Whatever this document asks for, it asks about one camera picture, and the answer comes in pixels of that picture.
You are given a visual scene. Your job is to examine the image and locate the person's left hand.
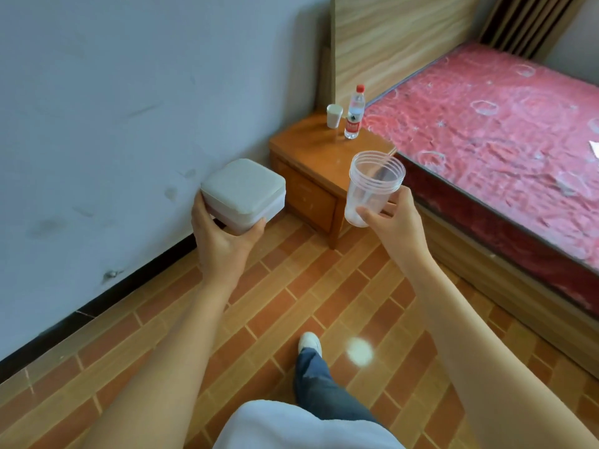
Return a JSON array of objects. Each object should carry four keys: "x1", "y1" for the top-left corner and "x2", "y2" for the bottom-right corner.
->
[{"x1": 191, "y1": 190, "x2": 267, "y2": 288}]

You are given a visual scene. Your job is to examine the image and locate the person's right hand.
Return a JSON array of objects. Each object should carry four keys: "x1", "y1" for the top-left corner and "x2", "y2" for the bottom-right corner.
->
[{"x1": 356, "y1": 185, "x2": 439, "y2": 277}]

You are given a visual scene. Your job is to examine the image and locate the clear plastic cup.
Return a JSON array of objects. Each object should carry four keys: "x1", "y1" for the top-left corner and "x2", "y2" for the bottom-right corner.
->
[{"x1": 344, "y1": 151, "x2": 406, "y2": 228}]

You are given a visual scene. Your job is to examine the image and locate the white square lidded container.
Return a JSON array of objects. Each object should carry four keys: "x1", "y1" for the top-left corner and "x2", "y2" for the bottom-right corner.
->
[{"x1": 200, "y1": 158, "x2": 286, "y2": 236}]

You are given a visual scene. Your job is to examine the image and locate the person's right forearm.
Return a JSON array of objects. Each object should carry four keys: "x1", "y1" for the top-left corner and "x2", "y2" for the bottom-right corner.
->
[{"x1": 405, "y1": 263, "x2": 599, "y2": 449}]

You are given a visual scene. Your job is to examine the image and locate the person's left forearm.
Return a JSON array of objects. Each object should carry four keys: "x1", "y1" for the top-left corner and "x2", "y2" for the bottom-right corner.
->
[{"x1": 77, "y1": 280, "x2": 246, "y2": 449}]

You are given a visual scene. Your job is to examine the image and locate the wooden nightstand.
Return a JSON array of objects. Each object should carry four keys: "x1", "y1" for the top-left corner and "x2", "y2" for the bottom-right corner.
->
[{"x1": 269, "y1": 112, "x2": 398, "y2": 250}]

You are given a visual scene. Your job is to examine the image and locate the water bottle with red cap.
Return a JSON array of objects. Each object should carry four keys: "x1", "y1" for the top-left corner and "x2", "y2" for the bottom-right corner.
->
[{"x1": 344, "y1": 85, "x2": 367, "y2": 140}]

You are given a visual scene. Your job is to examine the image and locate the white shoe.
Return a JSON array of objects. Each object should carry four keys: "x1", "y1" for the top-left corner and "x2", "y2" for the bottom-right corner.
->
[{"x1": 298, "y1": 332, "x2": 323, "y2": 358}]

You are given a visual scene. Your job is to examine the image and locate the red patterned mattress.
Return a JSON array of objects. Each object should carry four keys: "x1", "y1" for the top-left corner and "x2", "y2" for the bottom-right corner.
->
[{"x1": 363, "y1": 40, "x2": 599, "y2": 318}]

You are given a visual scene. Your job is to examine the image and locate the blue jeans leg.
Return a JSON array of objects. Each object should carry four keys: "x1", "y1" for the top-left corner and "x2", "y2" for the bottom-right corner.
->
[{"x1": 294, "y1": 348, "x2": 381, "y2": 426}]

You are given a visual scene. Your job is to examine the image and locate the black baseboard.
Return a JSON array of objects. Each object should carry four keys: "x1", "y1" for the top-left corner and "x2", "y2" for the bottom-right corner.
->
[{"x1": 0, "y1": 234, "x2": 198, "y2": 385}]

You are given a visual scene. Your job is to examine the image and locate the white shirt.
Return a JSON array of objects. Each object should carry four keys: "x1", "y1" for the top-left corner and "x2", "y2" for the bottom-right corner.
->
[{"x1": 213, "y1": 399, "x2": 405, "y2": 449}]

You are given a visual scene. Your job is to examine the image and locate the wooden slatted panel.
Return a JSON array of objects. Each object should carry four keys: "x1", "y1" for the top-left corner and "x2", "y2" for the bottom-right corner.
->
[{"x1": 478, "y1": 0, "x2": 588, "y2": 61}]

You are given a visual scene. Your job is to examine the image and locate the wooden bed frame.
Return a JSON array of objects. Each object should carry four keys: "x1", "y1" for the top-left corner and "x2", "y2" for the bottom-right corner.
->
[{"x1": 318, "y1": 0, "x2": 599, "y2": 381}]

